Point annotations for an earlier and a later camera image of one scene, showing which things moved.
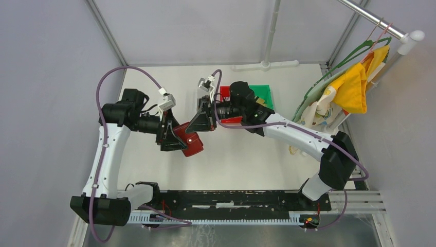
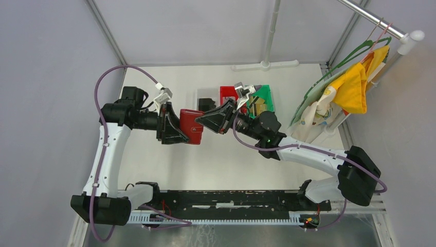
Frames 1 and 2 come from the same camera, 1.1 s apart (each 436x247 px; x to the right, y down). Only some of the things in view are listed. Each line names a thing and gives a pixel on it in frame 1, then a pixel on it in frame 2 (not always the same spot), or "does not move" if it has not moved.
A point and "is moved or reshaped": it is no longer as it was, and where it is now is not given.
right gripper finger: (204, 106) -> (224, 109)
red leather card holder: (193, 140) is moved or reshaped
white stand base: (266, 66) does not move
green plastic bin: (263, 91) does not move
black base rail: (236, 201) does not move
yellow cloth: (350, 95) does not move
